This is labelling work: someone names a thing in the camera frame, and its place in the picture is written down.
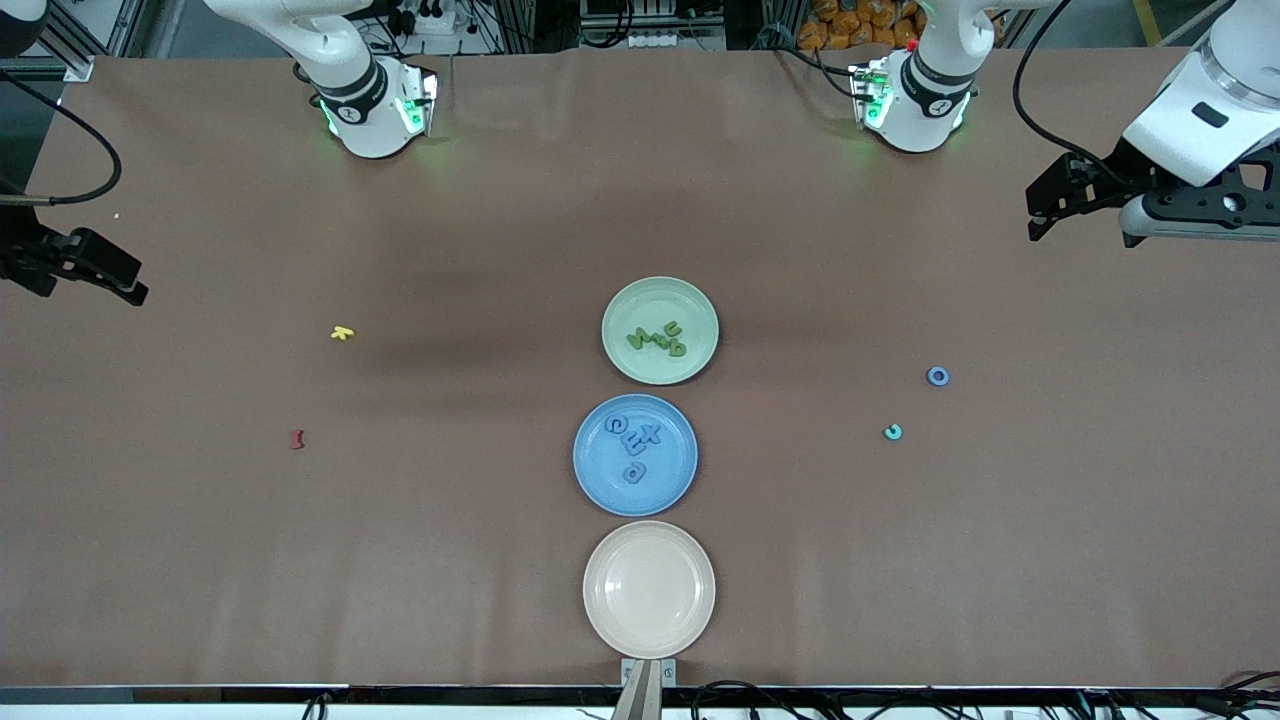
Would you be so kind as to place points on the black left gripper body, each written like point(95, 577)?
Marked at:
point(1127, 163)

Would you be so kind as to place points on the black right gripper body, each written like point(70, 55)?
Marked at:
point(22, 251)

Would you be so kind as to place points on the green foam letter N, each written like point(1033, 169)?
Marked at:
point(636, 338)

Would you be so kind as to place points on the blue foam letter x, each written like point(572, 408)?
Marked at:
point(652, 434)

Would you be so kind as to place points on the blue foam letter E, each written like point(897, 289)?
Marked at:
point(634, 444)

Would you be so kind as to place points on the blue foam letter c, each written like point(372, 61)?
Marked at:
point(611, 426)

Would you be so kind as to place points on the blue foam letter a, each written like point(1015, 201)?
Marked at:
point(634, 472)

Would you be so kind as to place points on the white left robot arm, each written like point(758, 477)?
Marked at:
point(1200, 110)

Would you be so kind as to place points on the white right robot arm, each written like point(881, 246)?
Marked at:
point(370, 120)

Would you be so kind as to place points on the blue foam letter o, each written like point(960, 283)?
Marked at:
point(930, 376)

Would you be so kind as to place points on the yellow foam letter k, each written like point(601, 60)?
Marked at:
point(342, 333)

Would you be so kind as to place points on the bag of orange items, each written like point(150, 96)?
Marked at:
point(850, 25)

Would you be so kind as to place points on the white power strip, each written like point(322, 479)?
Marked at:
point(430, 15)
point(660, 41)

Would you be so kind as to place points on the green plate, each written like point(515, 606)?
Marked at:
point(650, 295)

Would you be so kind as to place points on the blue plate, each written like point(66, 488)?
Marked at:
point(660, 490)

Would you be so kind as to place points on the beige plate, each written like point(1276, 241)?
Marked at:
point(650, 590)

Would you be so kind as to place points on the black table edge rail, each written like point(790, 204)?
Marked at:
point(200, 694)

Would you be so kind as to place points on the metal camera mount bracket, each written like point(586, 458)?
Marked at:
point(648, 690)

